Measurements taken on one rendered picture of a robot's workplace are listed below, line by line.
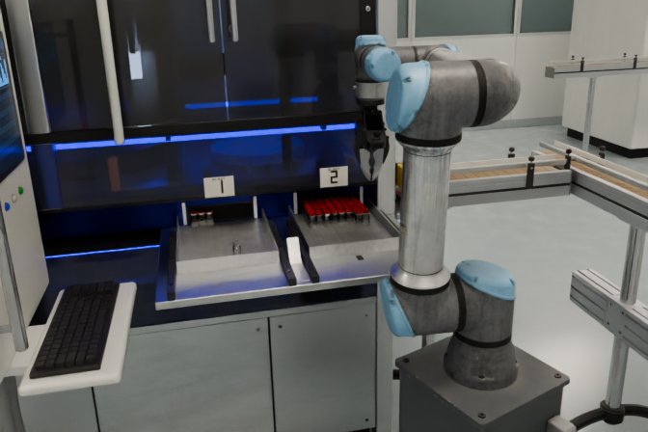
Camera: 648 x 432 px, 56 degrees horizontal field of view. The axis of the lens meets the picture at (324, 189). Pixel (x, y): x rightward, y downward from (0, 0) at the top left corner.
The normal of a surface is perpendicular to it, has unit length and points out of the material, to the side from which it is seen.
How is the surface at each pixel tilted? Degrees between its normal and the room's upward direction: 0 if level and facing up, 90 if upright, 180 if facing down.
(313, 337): 90
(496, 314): 90
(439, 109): 95
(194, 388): 90
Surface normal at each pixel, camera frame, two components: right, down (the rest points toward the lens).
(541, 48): 0.22, 0.29
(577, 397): -0.03, -0.95
